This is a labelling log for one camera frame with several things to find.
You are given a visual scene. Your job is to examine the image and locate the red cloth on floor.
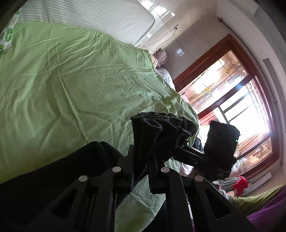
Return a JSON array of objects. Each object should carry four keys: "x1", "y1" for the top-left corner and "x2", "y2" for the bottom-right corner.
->
[{"x1": 232, "y1": 176, "x2": 249, "y2": 196}]

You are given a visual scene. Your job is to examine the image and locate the striped white mattress cover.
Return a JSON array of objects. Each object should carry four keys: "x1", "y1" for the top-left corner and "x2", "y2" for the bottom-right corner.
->
[{"x1": 18, "y1": 0, "x2": 155, "y2": 47}]

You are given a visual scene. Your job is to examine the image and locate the pink bag by bed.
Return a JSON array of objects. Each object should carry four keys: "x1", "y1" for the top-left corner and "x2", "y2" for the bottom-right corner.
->
[{"x1": 155, "y1": 49, "x2": 168, "y2": 68}]

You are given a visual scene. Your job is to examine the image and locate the green white patterned pillow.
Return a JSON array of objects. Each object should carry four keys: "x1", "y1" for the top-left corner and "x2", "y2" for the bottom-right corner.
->
[{"x1": 0, "y1": 8, "x2": 22, "y2": 54}]

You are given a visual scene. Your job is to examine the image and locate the purple cloth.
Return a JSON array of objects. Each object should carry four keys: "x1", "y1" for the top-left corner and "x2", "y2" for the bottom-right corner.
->
[{"x1": 247, "y1": 188, "x2": 285, "y2": 231}]

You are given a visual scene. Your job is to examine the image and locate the wooden framed window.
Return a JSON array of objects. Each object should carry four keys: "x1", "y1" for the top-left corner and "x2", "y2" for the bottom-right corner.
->
[{"x1": 174, "y1": 35, "x2": 282, "y2": 179}]

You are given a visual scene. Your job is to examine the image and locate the black pants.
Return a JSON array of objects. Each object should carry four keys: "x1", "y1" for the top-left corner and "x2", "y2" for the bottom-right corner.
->
[{"x1": 1, "y1": 112, "x2": 197, "y2": 231}]

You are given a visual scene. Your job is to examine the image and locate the green bed sheet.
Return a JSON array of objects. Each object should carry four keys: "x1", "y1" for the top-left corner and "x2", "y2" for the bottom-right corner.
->
[{"x1": 1, "y1": 21, "x2": 198, "y2": 231}]

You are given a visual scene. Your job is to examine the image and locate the wall power socket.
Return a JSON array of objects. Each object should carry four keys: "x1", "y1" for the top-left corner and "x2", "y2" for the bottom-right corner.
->
[{"x1": 174, "y1": 24, "x2": 179, "y2": 31}]

